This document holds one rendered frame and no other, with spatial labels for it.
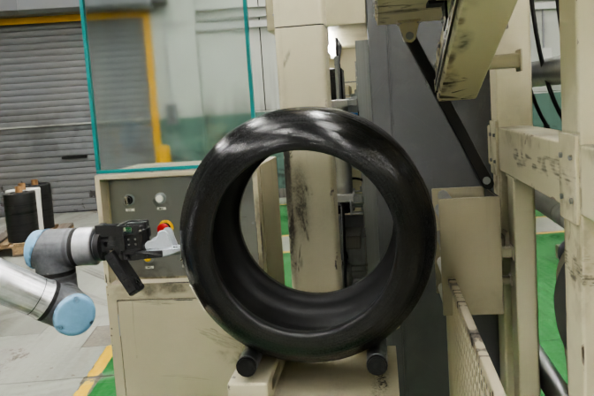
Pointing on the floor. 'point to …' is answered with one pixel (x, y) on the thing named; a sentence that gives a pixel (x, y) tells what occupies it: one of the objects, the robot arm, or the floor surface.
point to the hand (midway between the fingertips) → (181, 251)
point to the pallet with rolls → (27, 214)
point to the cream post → (304, 93)
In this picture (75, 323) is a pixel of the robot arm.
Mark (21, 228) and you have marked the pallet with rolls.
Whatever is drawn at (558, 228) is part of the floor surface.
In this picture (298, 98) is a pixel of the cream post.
